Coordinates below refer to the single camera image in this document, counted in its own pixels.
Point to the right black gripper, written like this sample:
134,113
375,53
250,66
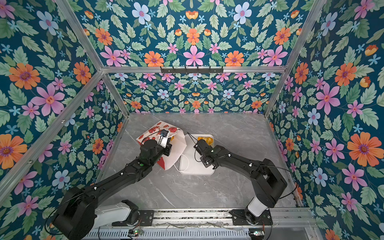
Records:
203,161

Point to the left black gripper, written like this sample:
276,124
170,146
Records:
167,147

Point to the yellow fake bread loaf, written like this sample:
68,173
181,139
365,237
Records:
208,140

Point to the red white paper bag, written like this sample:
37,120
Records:
177,140

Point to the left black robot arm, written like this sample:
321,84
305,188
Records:
80,212

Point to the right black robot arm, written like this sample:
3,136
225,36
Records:
267,181

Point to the white rectangular tray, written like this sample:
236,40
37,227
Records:
190,160

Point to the aluminium front mounting rail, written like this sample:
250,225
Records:
194,218

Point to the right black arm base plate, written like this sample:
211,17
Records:
241,218

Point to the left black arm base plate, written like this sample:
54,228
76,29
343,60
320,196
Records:
143,218

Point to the black wall hook rail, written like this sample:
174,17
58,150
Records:
191,70

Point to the white perforated cable duct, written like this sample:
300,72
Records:
168,234

